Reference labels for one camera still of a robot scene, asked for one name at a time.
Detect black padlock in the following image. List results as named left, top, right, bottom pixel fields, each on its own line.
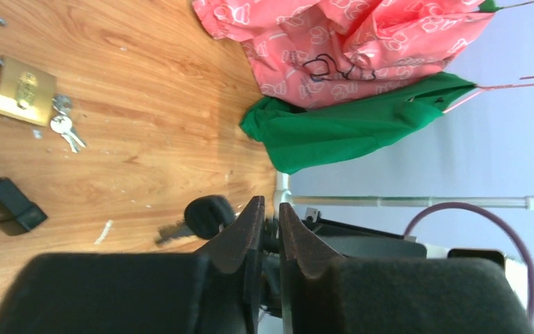
left=0, top=177, right=48, bottom=236

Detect brass padlock steel shackle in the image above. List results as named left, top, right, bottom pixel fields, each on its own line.
left=0, top=4, right=58, bottom=127

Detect green garment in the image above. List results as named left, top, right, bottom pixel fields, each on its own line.
left=239, top=0, right=501, bottom=176

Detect small brass key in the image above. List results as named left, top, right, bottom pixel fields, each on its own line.
left=50, top=94, right=86, bottom=153

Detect black-headed key bunch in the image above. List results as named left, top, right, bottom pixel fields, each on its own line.
left=154, top=195, right=236, bottom=246

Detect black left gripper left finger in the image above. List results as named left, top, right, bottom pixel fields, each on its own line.
left=0, top=196, right=265, bottom=333

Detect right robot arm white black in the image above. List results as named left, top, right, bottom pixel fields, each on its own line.
left=301, top=202, right=534, bottom=319

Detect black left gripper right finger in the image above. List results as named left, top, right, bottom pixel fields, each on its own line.
left=279, top=202, right=534, bottom=333

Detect pink patterned garment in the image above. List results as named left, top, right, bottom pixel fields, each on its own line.
left=192, top=0, right=498, bottom=109

